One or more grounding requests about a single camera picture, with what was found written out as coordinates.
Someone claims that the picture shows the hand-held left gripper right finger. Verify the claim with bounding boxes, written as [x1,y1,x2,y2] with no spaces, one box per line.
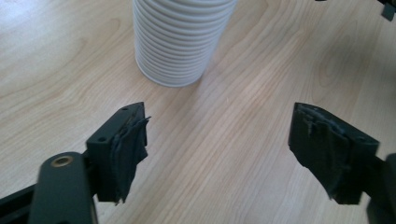
[288,102,381,205]

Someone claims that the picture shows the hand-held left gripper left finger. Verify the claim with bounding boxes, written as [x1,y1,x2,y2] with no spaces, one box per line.
[82,102,152,205]

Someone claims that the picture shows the stack of white paper cups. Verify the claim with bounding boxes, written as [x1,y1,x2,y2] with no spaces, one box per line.
[132,0,239,88]

